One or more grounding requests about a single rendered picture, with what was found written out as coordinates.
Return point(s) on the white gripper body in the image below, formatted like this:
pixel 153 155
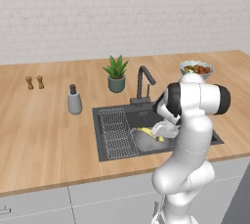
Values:
pixel 164 130

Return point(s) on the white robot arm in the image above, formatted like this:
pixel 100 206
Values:
pixel 192 130

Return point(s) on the yellow banana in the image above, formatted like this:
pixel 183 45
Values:
pixel 148 132

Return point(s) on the dark grey sink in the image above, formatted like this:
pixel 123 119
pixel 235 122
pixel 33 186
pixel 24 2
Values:
pixel 136 133

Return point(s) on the black sink faucet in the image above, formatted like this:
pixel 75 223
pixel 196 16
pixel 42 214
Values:
pixel 142 84

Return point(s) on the bowl of fruit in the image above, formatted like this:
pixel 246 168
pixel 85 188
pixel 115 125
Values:
pixel 196 68

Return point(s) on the green potted plant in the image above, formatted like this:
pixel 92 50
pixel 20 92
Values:
pixel 116 73

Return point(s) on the grey cupboard door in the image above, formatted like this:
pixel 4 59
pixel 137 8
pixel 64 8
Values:
pixel 123 201

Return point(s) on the grey soap dispenser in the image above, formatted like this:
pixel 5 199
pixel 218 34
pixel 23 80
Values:
pixel 74 101

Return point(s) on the wooden pepper shaker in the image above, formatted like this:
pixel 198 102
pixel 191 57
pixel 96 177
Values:
pixel 40 81

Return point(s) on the wooden salt shaker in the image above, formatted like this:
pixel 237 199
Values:
pixel 29 82

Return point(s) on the grey cupboard drawer front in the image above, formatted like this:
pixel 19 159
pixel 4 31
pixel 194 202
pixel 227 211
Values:
pixel 34 206

